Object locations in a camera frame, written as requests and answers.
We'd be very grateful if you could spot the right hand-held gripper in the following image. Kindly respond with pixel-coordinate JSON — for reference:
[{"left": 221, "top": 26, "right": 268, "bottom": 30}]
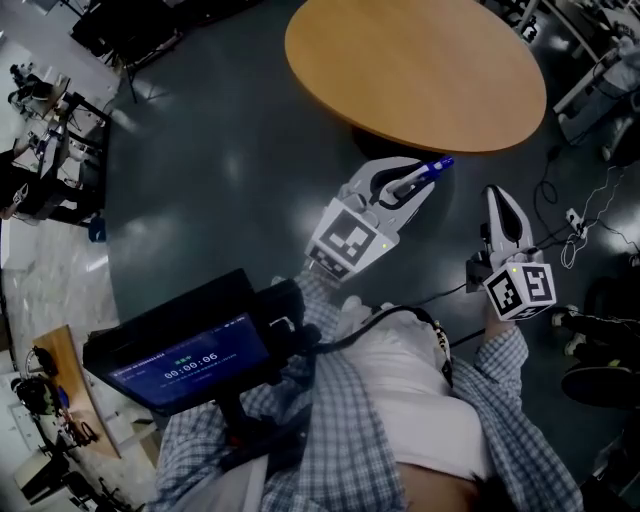
[{"left": 464, "top": 184, "right": 558, "bottom": 322}]

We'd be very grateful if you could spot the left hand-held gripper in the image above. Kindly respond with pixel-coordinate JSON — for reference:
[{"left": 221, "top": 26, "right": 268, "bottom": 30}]
[{"left": 304, "top": 155, "right": 436, "bottom": 284}]

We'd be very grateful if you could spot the person's right forearm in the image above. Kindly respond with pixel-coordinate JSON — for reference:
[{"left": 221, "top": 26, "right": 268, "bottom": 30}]
[{"left": 452, "top": 312, "right": 585, "bottom": 512}]

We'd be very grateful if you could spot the person's left forearm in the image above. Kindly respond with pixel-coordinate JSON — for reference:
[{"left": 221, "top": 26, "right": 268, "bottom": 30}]
[{"left": 293, "top": 267, "right": 351, "bottom": 329}]

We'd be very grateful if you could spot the white power strip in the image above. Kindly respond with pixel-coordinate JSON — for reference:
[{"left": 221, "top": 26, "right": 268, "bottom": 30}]
[{"left": 564, "top": 208, "right": 589, "bottom": 237}]

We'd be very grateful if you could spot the person's left white shoe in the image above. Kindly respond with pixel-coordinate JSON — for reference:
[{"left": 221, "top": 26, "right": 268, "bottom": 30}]
[{"left": 340, "top": 294, "right": 366, "bottom": 321}]

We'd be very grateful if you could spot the round wooden table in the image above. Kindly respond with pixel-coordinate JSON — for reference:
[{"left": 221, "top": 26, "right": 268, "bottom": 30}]
[{"left": 284, "top": 0, "right": 548, "bottom": 154}]

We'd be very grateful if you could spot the person's torso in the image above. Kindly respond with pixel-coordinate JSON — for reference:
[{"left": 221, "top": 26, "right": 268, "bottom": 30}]
[{"left": 337, "top": 299, "right": 497, "bottom": 482}]

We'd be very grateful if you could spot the black tablet screen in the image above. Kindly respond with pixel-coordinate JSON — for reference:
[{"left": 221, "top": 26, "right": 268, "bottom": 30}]
[{"left": 82, "top": 268, "right": 275, "bottom": 417}]

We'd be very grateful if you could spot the black equipment case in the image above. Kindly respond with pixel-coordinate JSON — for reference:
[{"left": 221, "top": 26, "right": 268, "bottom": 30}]
[{"left": 69, "top": 0, "right": 182, "bottom": 67}]

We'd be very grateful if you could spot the black metal rack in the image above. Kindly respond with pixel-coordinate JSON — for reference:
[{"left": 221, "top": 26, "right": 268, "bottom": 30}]
[{"left": 0, "top": 89, "right": 112, "bottom": 227}]

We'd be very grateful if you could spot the wooden workbench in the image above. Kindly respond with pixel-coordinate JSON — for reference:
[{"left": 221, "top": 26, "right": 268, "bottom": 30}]
[{"left": 31, "top": 324, "right": 122, "bottom": 460}]

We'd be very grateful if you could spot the thin white cable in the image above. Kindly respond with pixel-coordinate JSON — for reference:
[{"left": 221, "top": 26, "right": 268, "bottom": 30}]
[{"left": 559, "top": 164, "right": 627, "bottom": 270}]

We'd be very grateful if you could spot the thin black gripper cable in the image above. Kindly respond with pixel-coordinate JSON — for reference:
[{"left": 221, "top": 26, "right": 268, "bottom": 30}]
[{"left": 413, "top": 282, "right": 472, "bottom": 307}]

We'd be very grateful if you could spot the thick black cable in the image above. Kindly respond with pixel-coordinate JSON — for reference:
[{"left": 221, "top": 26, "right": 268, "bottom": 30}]
[{"left": 313, "top": 304, "right": 454, "bottom": 387}]

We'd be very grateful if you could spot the black chest mount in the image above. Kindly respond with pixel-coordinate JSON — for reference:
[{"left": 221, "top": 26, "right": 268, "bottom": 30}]
[{"left": 214, "top": 278, "right": 322, "bottom": 469}]

